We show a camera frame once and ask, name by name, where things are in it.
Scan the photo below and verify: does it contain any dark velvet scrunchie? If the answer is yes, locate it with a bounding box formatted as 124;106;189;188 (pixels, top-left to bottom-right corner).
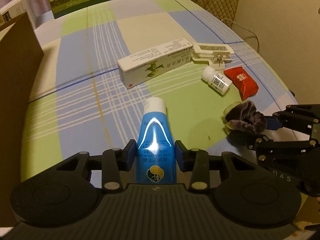
223;100;267;149

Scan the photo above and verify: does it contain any blue white cream tube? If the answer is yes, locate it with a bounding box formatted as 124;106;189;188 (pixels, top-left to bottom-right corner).
136;97;176;184

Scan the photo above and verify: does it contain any red candy packet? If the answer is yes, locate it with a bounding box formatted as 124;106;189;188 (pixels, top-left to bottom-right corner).
223;67;259;101

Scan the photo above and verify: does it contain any small white pill bottle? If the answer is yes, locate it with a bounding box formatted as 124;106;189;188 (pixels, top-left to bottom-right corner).
201;66;232;95

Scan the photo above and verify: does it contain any white plastic clip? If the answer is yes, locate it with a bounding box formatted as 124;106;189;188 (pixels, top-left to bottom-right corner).
191;43;234;70

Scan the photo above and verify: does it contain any long white ointment box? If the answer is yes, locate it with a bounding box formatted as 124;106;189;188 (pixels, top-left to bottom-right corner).
117;38;194;89

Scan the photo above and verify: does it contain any brown cardboard box white inside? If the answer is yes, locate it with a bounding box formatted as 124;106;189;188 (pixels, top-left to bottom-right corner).
1;14;44;227

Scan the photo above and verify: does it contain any white product box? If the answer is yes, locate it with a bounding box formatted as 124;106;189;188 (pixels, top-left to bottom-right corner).
1;0;36;29

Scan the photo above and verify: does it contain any thin wall cable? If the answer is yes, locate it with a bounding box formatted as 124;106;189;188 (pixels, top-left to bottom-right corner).
221;17;261;54

